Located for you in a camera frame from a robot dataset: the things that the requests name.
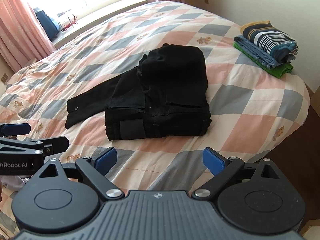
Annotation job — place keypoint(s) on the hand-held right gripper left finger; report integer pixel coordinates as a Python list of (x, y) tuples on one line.
[(107, 158)]

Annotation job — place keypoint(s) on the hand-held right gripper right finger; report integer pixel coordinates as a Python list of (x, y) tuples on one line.
[(213, 161)]

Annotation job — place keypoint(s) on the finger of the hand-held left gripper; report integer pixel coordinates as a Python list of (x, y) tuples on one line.
[(56, 144), (16, 129)]

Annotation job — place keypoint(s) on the black pants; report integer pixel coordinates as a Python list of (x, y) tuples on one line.
[(170, 87)]

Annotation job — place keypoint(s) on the checkered pink grey quilt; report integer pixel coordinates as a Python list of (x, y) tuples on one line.
[(235, 100)]

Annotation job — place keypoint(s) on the wide pink curtain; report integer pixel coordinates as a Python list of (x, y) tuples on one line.
[(20, 30)]

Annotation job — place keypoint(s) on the dark blue bag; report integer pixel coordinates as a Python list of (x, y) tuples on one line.
[(47, 25)]

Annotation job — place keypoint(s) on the folded green garment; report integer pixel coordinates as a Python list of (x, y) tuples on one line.
[(280, 71)]

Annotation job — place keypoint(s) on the folded blue garment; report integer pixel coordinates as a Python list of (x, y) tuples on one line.
[(252, 48)]

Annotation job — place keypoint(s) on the folded striped shirt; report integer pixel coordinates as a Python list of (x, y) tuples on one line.
[(270, 40)]

